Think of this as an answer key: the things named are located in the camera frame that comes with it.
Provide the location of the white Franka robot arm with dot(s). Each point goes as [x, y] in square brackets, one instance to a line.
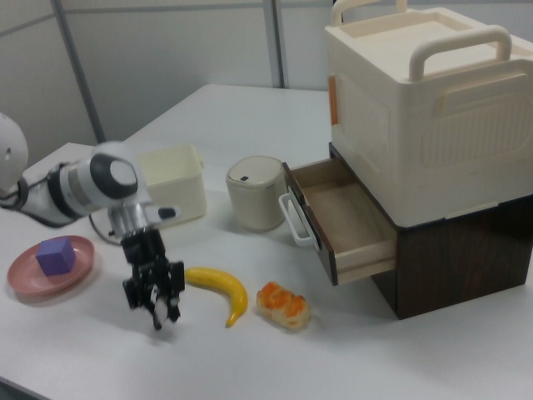
[79, 187]

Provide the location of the yellow toy banana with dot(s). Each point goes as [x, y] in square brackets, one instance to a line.
[235, 291]

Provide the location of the dark brown wooden cabinet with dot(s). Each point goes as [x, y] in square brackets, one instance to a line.
[458, 266]

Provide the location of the salmon sushi toy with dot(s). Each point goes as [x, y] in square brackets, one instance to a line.
[283, 308]

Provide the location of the purple cube block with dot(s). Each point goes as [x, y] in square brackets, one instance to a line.
[54, 258]

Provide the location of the small cream lidded trash can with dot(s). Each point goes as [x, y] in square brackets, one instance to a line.
[254, 200]

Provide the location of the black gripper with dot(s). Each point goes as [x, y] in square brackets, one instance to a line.
[145, 254]

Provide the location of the cream open plastic storage bin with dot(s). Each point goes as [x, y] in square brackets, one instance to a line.
[179, 187]

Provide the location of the pink plastic plate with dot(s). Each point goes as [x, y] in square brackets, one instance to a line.
[29, 283]

